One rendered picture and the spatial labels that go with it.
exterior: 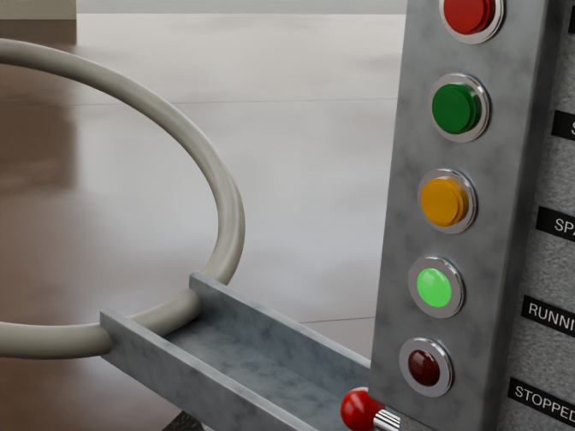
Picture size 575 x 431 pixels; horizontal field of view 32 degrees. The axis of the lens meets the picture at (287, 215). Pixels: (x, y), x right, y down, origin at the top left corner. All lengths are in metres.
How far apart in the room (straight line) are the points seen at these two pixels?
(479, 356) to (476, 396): 0.02
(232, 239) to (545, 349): 0.56
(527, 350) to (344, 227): 3.40
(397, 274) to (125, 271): 2.98
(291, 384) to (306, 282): 2.58
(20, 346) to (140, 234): 2.92
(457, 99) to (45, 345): 0.50
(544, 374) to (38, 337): 0.49
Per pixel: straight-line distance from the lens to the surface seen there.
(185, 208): 4.04
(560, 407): 0.56
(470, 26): 0.49
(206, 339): 0.96
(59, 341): 0.90
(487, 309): 0.54
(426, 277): 0.54
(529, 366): 0.56
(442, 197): 0.52
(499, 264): 0.52
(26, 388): 2.90
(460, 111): 0.50
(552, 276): 0.53
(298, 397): 0.88
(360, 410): 0.69
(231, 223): 1.07
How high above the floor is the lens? 1.56
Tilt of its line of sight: 23 degrees down
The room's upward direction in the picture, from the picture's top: 3 degrees clockwise
